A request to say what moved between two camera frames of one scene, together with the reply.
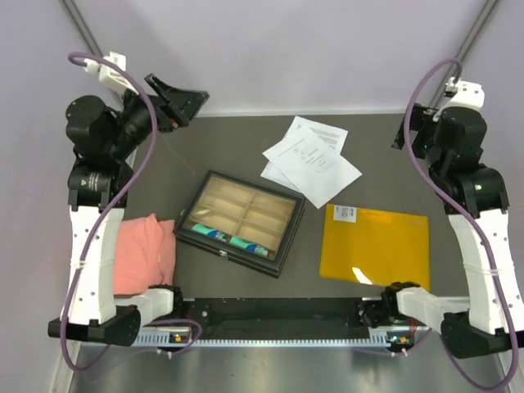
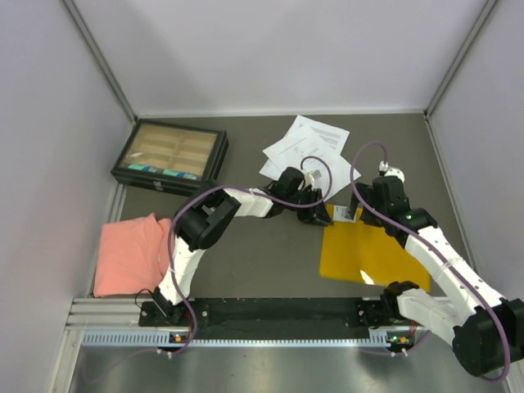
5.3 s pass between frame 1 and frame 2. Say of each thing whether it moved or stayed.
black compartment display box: moved
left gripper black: moved
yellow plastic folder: stayed
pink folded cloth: stayed
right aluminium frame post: stayed
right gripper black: moved
